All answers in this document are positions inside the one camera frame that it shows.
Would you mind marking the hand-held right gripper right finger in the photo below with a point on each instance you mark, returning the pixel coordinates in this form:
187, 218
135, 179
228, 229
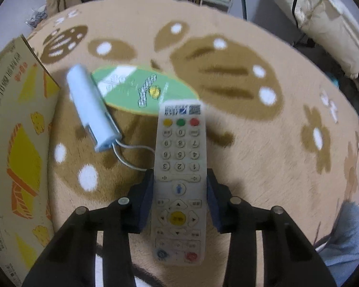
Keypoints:
213, 206

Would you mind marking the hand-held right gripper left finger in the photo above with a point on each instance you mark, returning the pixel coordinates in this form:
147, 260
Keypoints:
146, 203

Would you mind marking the white remote control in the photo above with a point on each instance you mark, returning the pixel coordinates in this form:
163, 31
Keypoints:
179, 161

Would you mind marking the cardboard box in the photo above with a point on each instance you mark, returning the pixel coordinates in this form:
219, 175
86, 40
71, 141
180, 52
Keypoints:
18, 155

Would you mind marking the tan butterfly print rug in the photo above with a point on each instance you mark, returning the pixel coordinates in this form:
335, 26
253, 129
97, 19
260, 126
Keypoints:
257, 143

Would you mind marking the green oval hand fan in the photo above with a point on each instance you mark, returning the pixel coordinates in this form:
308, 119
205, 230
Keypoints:
128, 92

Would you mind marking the light blue power bank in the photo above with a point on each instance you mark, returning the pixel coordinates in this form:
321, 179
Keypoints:
88, 104

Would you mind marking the person's blue trouser leg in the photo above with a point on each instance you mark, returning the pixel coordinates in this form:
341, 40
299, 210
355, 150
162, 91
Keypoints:
347, 239

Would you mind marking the cream duvet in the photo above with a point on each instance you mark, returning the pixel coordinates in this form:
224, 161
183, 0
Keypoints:
326, 21

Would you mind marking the clear plastic bag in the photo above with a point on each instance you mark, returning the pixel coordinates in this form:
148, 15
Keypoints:
36, 16

